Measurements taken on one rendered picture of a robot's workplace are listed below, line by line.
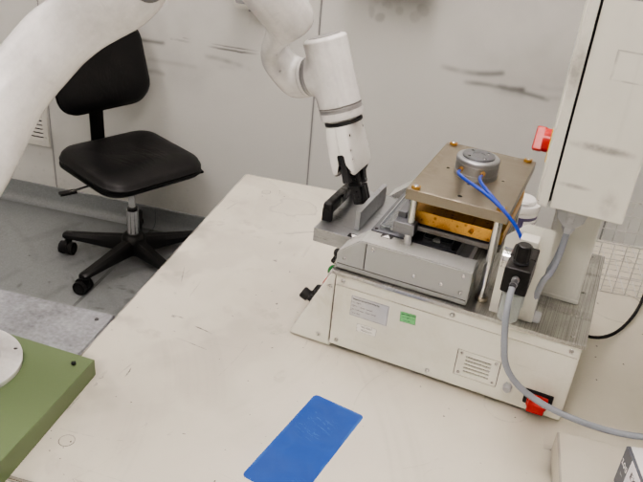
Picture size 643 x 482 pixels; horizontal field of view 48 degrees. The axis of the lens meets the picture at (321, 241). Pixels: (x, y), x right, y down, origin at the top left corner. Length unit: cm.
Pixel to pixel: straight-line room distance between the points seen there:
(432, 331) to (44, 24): 81
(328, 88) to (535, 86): 153
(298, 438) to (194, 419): 18
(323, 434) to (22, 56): 75
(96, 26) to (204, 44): 193
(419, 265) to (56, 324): 72
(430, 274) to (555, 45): 161
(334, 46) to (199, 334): 61
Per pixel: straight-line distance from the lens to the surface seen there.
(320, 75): 137
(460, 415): 135
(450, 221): 130
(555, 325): 132
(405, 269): 130
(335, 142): 139
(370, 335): 139
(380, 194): 148
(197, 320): 150
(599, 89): 113
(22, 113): 112
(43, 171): 362
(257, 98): 300
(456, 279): 128
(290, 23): 127
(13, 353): 137
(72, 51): 112
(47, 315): 156
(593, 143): 115
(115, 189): 271
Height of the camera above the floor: 163
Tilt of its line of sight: 29 degrees down
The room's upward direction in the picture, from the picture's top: 5 degrees clockwise
